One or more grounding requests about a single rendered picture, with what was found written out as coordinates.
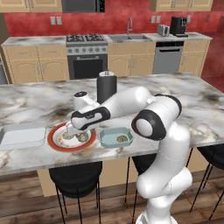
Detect steel dishwasher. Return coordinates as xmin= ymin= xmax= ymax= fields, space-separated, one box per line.
xmin=151 ymin=40 xmax=185 ymax=75

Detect teal tupperware container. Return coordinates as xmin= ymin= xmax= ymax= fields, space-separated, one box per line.
xmin=97 ymin=127 xmax=136 ymax=150

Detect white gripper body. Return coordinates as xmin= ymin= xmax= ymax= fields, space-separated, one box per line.
xmin=64 ymin=121 xmax=79 ymax=139

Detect steel sink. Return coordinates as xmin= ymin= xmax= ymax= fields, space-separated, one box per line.
xmin=108 ymin=33 xmax=153 ymax=44

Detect pale blue tupperware container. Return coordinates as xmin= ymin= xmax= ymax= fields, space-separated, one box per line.
xmin=0 ymin=123 xmax=48 ymax=151

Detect red rimmed white plate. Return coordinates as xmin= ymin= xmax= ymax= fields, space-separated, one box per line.
xmin=46 ymin=122 xmax=97 ymax=153

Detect black cylindrical canister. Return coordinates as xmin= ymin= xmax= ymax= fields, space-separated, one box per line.
xmin=96 ymin=69 xmax=118 ymax=105

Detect beige island cabinet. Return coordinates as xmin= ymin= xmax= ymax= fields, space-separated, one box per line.
xmin=37 ymin=148 xmax=211 ymax=198

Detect beige base cupboards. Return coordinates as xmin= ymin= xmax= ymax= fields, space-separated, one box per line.
xmin=107 ymin=41 xmax=157 ymax=78
xmin=2 ymin=44 xmax=71 ymax=85
xmin=178 ymin=38 xmax=212 ymax=78

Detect black coffee machine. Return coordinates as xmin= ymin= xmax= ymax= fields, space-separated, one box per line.
xmin=169 ymin=16 xmax=190 ymax=39

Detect steel stove with oven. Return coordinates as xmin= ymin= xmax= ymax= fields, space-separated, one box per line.
xmin=65 ymin=32 xmax=109 ymax=81

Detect black bar stool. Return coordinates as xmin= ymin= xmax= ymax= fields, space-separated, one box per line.
xmin=48 ymin=161 xmax=103 ymax=224
xmin=186 ymin=143 xmax=224 ymax=222
xmin=124 ymin=152 xmax=160 ymax=224

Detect beige wall cupboards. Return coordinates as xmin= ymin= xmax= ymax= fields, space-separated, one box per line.
xmin=0 ymin=0 xmax=63 ymax=14
xmin=149 ymin=0 xmax=214 ymax=13

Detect black microwave oven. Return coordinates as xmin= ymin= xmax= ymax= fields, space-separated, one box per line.
xmin=61 ymin=0 xmax=106 ymax=14

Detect silver toaster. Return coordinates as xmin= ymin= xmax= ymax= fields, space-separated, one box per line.
xmin=157 ymin=24 xmax=171 ymax=38

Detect steel tap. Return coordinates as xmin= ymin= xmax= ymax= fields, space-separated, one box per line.
xmin=126 ymin=17 xmax=134 ymax=36

